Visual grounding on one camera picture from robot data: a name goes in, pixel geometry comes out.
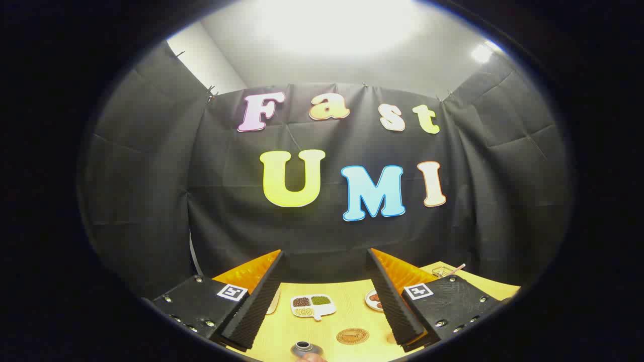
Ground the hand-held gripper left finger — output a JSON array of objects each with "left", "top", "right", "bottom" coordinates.
[{"left": 151, "top": 250, "right": 290, "bottom": 351}]

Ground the wooden table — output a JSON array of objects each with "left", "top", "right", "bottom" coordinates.
[{"left": 226, "top": 261, "right": 521, "bottom": 362}]

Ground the white plate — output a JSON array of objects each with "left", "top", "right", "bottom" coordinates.
[{"left": 365, "top": 289, "right": 386, "bottom": 312}]

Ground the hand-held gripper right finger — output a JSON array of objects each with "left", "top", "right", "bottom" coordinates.
[{"left": 366, "top": 248, "right": 504, "bottom": 352}]

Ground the silver bottle green label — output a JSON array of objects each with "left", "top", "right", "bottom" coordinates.
[{"left": 291, "top": 341, "right": 325, "bottom": 360}]

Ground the white divided dish of beans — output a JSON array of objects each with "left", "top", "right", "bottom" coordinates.
[{"left": 290, "top": 294, "right": 337, "bottom": 321}]

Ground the round cork coaster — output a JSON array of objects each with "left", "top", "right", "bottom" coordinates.
[{"left": 336, "top": 328, "right": 370, "bottom": 345}]

